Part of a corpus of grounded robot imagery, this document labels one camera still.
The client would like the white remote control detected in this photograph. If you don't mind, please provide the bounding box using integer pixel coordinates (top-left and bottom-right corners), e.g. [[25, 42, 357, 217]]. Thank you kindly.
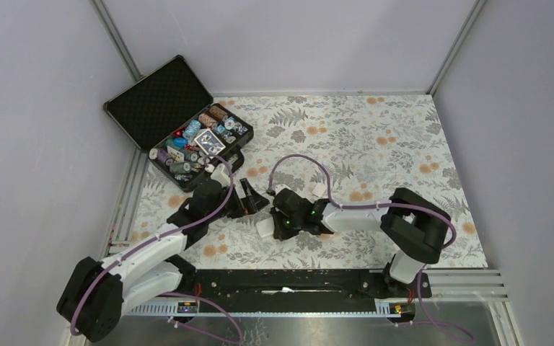
[[255, 218, 275, 238]]

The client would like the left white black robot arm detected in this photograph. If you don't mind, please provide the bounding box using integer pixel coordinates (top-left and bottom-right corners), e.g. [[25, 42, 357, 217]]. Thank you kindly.
[[56, 179, 269, 342]]

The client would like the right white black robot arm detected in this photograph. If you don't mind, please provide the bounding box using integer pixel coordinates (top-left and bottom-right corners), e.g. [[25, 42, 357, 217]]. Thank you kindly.
[[270, 187, 455, 297]]

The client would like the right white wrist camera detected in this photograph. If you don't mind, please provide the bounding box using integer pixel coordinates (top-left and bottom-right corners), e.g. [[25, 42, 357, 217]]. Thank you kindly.
[[267, 184, 290, 198]]

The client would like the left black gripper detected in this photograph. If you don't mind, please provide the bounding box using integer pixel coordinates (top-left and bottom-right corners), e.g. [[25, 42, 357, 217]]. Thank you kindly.
[[206, 178, 268, 223]]

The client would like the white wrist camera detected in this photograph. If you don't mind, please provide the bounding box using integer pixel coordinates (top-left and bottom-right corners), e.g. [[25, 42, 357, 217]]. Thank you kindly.
[[267, 184, 290, 198], [205, 164, 232, 187]]

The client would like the black poker chip case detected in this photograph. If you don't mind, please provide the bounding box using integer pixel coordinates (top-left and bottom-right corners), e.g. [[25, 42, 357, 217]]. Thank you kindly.
[[103, 55, 254, 172]]

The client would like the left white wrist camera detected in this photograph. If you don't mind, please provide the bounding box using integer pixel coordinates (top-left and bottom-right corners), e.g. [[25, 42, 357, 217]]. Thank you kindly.
[[205, 164, 232, 187]]

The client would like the playing card deck box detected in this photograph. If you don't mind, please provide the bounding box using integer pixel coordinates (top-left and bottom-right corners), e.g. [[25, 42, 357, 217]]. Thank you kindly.
[[194, 128, 227, 155]]

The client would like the floral table mat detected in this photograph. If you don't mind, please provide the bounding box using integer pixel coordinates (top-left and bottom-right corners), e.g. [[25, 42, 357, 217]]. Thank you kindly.
[[128, 94, 489, 271]]

